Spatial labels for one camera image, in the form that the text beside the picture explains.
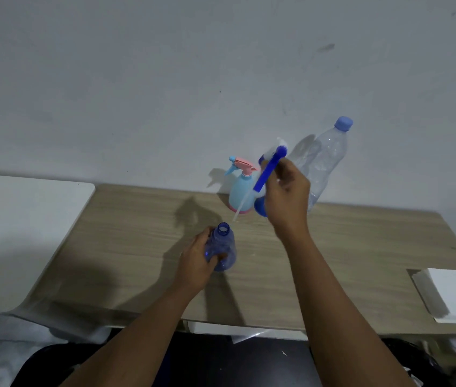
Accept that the person's left hand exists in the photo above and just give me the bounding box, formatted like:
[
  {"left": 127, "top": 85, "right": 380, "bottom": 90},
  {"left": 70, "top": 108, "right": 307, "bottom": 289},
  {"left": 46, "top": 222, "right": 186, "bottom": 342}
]
[{"left": 175, "top": 226, "right": 228, "bottom": 295}]

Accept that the person's right hand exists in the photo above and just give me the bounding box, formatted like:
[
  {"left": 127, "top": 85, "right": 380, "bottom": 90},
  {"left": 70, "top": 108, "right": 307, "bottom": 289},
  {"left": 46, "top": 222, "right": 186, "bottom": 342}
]
[{"left": 261, "top": 156, "right": 311, "bottom": 240}]

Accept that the white blue spray head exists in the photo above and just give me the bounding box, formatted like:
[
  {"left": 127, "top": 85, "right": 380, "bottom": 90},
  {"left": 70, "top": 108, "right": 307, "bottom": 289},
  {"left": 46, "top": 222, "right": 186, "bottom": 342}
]
[{"left": 232, "top": 137, "right": 289, "bottom": 222}]

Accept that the transparent blue spray bottle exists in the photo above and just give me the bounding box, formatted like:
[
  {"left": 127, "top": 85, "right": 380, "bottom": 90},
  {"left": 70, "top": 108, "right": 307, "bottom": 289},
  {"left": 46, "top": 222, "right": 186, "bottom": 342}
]
[{"left": 205, "top": 222, "right": 238, "bottom": 273}]

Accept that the light blue pink spray bottle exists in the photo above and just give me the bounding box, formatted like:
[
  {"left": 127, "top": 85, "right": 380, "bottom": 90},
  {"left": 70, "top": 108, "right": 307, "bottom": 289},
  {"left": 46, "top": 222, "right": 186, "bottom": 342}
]
[{"left": 227, "top": 173, "right": 261, "bottom": 215}]

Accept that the pink spray head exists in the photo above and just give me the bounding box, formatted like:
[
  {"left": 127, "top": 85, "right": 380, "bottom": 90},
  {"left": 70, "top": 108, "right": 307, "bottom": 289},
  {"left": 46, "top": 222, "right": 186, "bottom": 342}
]
[{"left": 224, "top": 155, "right": 260, "bottom": 177}]

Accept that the clear plastic water bottle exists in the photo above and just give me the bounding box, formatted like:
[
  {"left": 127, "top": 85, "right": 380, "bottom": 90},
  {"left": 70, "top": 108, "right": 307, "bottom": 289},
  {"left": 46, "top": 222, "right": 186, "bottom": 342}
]
[{"left": 288, "top": 128, "right": 349, "bottom": 214}]

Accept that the person's right forearm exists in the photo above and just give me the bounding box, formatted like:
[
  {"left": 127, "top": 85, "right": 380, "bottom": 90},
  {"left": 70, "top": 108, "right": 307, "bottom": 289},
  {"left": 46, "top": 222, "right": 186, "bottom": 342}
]
[{"left": 282, "top": 231, "right": 416, "bottom": 387}]

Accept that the person's left forearm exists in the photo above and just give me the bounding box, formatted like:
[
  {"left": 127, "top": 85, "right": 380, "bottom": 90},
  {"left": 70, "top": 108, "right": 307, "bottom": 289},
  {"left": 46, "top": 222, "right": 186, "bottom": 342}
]
[{"left": 60, "top": 282, "right": 205, "bottom": 387}]

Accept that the wooden table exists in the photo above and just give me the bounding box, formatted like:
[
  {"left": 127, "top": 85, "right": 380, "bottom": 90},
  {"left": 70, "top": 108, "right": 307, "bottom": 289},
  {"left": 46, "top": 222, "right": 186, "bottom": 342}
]
[{"left": 8, "top": 183, "right": 456, "bottom": 337}]

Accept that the black trash bag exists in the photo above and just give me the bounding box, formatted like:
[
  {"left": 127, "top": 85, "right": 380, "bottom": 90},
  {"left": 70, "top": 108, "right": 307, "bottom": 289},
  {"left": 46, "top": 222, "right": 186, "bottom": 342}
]
[
  {"left": 380, "top": 338, "right": 454, "bottom": 387},
  {"left": 10, "top": 342, "right": 107, "bottom": 387}
]

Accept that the white side table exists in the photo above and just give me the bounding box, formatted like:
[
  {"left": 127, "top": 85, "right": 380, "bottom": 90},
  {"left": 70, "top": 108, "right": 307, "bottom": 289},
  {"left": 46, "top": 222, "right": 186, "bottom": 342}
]
[{"left": 0, "top": 173, "right": 96, "bottom": 315}]

